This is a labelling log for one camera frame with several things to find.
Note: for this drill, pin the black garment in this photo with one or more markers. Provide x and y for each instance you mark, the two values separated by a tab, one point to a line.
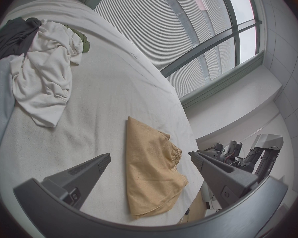
12	38

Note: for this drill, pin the tan shorts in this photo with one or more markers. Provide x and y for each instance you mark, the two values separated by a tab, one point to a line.
151	170

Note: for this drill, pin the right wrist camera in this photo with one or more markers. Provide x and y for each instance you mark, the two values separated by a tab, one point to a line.
219	147

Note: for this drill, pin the green garment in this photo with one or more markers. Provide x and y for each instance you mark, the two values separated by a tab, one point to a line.
84	43

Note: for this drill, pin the window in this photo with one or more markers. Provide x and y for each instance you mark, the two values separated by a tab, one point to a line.
176	21

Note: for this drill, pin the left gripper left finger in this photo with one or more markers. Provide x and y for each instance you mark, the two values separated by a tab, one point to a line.
82	180

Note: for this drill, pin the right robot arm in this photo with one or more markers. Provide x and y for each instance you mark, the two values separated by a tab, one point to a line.
265	145

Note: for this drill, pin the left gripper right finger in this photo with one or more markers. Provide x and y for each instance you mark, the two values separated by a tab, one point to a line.
221	180

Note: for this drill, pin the pale blue garment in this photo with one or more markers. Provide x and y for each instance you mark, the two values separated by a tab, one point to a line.
0	100

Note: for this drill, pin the white garment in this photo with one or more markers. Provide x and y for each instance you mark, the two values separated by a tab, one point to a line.
44	78

